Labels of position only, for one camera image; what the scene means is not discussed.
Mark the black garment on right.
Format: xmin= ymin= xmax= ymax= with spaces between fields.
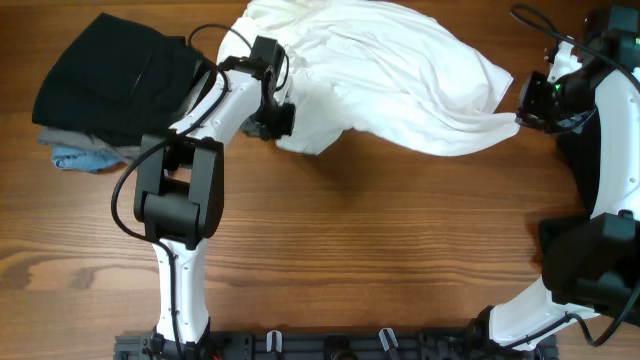
xmin=538 ymin=114 xmax=604 ymax=277

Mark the folded black garment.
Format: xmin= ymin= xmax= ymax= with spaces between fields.
xmin=32 ymin=13 xmax=203 ymax=146

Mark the folded grey garment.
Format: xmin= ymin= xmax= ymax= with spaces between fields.
xmin=38 ymin=127 xmax=140 ymax=163

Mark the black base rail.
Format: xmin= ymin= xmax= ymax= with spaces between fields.
xmin=113 ymin=328 xmax=559 ymax=360

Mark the white t-shirt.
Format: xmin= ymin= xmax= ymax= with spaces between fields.
xmin=217 ymin=0 xmax=519 ymax=156

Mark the folded light blue garment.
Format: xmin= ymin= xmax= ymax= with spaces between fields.
xmin=51 ymin=146 xmax=121 ymax=173

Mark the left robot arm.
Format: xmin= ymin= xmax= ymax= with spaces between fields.
xmin=114 ymin=36 xmax=295 ymax=359

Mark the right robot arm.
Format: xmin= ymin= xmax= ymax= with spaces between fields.
xmin=459 ymin=4 xmax=639 ymax=357

